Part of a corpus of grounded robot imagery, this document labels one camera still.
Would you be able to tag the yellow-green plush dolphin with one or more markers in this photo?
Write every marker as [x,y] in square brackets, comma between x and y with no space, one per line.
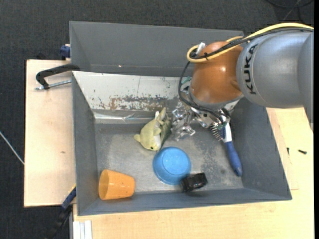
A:
[150,136]

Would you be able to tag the orange plastic cup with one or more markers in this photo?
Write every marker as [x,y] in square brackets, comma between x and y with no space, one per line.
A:
[115,185]

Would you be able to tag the pale wood board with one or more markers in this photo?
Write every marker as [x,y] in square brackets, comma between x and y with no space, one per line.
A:
[47,146]

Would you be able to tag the blue plastic bowl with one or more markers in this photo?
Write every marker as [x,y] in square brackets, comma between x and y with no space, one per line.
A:
[172,164]

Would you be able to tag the grey metal bin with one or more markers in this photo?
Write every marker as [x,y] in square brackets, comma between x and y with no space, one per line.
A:
[119,163]

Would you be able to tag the blue and white brush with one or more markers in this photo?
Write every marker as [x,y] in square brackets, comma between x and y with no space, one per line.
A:
[233,153]

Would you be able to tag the small black screw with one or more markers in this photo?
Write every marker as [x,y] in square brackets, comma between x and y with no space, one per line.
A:
[303,152]

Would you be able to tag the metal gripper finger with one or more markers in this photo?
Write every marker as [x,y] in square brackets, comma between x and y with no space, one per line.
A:
[179,114]
[184,133]

